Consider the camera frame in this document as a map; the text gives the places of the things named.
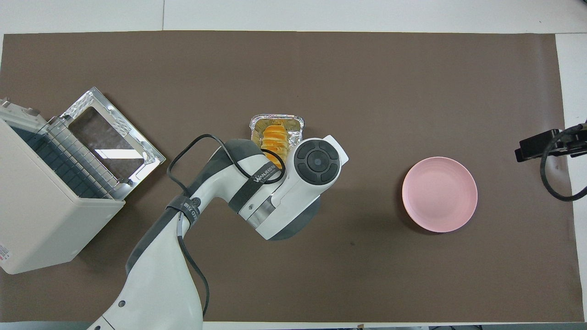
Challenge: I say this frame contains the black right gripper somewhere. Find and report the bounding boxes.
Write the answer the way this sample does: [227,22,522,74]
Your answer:
[515,123,587,162]

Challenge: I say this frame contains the sliced golden bread loaf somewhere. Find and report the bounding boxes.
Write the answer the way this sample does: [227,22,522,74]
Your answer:
[262,125,290,169]

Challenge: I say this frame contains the aluminium foil tray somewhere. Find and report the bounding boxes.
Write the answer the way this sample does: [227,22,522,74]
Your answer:
[249,115,305,159]

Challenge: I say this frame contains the glass oven door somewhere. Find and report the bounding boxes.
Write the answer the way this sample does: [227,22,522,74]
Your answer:
[60,87,166,201]

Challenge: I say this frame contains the white toaster oven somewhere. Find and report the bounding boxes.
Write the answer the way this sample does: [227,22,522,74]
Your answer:
[0,97,125,275]

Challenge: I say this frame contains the pink round plate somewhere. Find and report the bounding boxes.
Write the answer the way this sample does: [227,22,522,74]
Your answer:
[402,157,478,233]

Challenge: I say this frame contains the brown table mat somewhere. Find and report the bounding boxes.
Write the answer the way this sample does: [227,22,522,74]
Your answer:
[0,31,584,323]

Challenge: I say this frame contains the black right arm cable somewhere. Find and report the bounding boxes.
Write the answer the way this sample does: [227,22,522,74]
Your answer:
[540,123,587,202]

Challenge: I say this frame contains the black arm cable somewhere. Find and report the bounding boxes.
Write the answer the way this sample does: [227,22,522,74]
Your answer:
[540,123,587,202]
[166,134,286,318]

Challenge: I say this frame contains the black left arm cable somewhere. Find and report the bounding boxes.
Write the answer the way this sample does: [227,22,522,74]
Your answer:
[166,134,286,318]

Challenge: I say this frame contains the metal wire oven rack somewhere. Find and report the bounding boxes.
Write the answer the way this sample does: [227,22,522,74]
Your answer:
[39,117,138,200]

